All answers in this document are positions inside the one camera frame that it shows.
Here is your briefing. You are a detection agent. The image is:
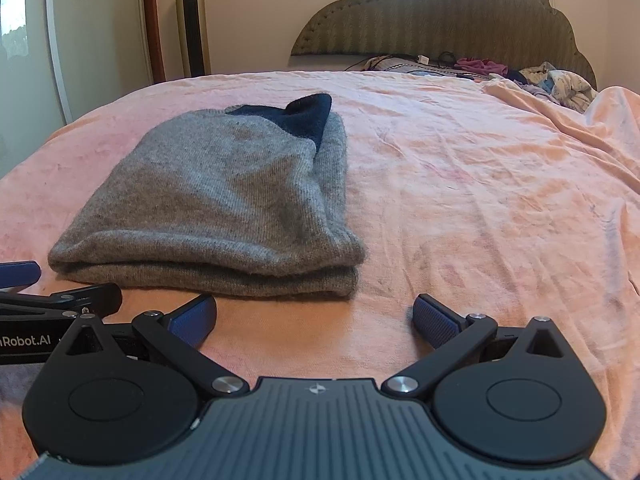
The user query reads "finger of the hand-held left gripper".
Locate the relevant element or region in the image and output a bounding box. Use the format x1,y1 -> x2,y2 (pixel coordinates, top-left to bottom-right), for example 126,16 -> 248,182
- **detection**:
0,282 -> 124,318
0,260 -> 42,292

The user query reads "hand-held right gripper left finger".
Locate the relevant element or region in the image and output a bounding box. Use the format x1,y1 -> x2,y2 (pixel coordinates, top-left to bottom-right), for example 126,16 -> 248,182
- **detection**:
65,294 -> 251,401

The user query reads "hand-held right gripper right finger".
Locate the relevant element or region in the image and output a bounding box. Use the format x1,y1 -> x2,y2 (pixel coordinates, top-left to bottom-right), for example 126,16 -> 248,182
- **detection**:
382,294 -> 576,402

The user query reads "grey sweater with navy sleeves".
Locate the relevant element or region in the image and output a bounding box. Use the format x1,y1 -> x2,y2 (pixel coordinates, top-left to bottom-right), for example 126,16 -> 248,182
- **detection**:
47,92 -> 369,299

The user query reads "pile of light clothes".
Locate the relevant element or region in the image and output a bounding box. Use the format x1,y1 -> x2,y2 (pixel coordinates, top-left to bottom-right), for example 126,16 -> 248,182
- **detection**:
516,61 -> 599,114

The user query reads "pink bed sheet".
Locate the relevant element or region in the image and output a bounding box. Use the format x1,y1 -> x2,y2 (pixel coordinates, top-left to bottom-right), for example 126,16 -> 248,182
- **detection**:
0,70 -> 640,480

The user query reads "sliding wardrobe door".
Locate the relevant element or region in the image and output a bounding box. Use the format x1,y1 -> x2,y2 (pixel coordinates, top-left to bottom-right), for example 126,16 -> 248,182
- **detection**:
0,0 -> 153,181

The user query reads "pink crumpled cloth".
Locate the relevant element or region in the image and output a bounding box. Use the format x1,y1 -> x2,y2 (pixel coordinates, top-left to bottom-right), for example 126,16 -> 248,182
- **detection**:
454,57 -> 509,79

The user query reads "gold tower fan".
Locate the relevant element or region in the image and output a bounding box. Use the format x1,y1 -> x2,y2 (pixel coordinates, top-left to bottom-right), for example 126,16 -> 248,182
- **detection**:
174,0 -> 212,79

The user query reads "olive padded headboard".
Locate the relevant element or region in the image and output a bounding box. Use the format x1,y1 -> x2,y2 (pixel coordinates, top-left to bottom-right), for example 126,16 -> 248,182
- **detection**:
290,0 -> 599,92

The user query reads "brown wooden door frame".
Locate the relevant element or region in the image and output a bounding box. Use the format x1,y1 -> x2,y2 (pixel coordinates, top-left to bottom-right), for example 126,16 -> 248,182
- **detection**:
141,0 -> 167,84

